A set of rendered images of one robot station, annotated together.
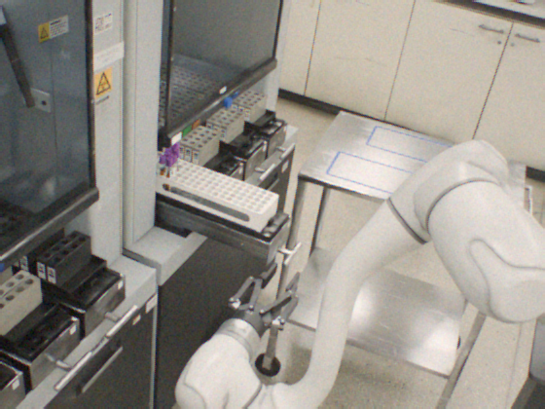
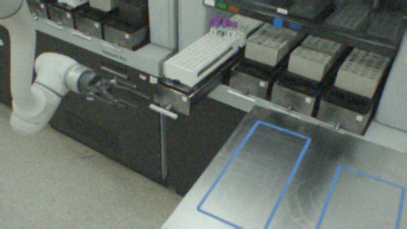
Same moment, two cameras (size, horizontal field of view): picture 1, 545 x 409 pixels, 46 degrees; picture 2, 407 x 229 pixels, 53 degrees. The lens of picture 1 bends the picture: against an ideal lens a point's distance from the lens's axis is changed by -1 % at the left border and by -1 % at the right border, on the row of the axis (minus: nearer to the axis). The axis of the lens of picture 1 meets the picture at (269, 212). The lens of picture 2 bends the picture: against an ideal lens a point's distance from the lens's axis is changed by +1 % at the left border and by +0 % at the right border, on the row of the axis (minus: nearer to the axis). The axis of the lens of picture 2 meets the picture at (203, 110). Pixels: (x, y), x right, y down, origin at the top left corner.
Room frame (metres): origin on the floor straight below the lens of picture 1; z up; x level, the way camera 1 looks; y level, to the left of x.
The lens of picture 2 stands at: (1.55, -1.00, 1.48)
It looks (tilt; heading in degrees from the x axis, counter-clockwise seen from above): 36 degrees down; 101
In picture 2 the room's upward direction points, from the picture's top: 3 degrees clockwise
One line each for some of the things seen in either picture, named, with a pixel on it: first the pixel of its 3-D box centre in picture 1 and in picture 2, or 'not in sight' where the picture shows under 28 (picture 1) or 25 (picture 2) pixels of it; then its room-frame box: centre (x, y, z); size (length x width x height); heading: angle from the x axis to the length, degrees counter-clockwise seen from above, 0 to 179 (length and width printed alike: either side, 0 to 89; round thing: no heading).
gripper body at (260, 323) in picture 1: (251, 320); (97, 86); (1.00, 0.00, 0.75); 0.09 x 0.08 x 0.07; 161
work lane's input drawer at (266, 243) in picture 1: (166, 195); (223, 55); (1.36, 0.27, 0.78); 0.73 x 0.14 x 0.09; 71
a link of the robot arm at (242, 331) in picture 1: (236, 342); (81, 79); (0.93, 0.02, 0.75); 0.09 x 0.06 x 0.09; 71
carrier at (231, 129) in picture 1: (232, 128); (306, 66); (1.64, 0.14, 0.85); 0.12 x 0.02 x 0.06; 160
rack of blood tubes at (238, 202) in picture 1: (214, 195); (203, 56); (1.31, 0.14, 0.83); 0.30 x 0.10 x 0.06; 71
